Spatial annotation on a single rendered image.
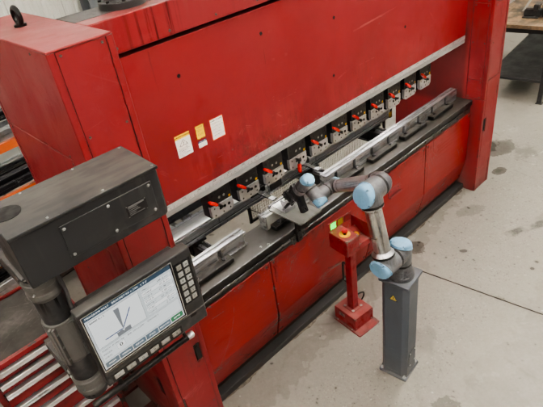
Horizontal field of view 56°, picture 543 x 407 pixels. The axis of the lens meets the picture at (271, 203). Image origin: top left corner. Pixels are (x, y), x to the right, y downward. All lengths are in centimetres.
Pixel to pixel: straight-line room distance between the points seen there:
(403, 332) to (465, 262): 128
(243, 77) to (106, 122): 88
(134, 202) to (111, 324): 43
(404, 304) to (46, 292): 186
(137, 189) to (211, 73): 95
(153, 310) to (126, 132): 68
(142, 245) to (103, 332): 53
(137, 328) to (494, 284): 279
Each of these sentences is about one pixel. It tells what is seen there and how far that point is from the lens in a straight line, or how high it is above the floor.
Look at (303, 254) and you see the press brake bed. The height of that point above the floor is 63.
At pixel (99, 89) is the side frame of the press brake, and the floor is 212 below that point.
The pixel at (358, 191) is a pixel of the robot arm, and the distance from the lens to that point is 243.
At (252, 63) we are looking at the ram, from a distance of 265.
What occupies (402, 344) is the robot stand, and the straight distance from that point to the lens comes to 315.
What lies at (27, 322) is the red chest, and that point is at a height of 98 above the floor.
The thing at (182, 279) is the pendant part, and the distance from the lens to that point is 192.
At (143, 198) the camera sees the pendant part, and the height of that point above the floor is 186.
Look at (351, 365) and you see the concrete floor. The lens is 344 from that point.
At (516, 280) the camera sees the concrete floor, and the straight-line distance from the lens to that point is 411.
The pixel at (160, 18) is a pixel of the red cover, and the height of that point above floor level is 224.
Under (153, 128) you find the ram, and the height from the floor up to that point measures 180.
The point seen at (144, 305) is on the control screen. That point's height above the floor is 148.
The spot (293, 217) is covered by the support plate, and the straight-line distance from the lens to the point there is 295.
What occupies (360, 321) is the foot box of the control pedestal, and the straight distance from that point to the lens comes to 359.
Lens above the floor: 271
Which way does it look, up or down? 34 degrees down
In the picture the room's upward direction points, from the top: 9 degrees counter-clockwise
